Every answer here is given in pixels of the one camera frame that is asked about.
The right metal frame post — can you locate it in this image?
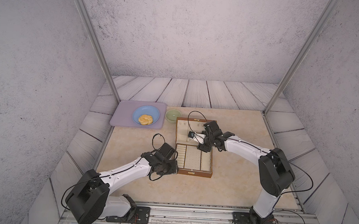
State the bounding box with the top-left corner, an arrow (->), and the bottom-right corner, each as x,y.
263,0 -> 340,117

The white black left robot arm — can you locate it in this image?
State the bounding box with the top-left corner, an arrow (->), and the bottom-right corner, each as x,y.
61,143 -> 178,224

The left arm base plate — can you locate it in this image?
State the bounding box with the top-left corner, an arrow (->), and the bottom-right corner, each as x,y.
105,207 -> 151,224

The brown wooden jewelry box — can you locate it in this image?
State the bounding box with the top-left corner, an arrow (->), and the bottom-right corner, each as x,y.
175,117 -> 213,178

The lavender rectangular tray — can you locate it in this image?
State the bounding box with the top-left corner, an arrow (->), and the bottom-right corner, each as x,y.
110,100 -> 167,129

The green ceramic bowl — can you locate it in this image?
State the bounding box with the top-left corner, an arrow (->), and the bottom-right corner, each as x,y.
165,109 -> 182,124

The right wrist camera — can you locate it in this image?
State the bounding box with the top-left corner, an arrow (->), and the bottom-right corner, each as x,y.
188,131 -> 206,144

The blue plate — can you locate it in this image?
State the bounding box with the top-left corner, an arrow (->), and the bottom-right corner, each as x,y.
131,105 -> 160,126

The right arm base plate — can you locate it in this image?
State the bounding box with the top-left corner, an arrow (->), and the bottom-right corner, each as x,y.
232,212 -> 277,224

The metal frame post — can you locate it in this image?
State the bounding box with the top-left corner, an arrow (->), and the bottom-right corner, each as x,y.
263,0 -> 340,117
74,0 -> 121,104

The left metal frame post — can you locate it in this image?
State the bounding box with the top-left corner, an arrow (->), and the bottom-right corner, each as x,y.
74,0 -> 121,104

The yellow bread pastry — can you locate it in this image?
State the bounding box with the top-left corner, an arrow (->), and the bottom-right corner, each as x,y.
138,115 -> 153,125

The aluminium mounting rail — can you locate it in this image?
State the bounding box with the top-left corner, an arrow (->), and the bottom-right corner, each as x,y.
57,196 -> 329,224

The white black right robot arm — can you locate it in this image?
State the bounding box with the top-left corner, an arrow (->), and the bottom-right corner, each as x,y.
188,121 -> 296,224

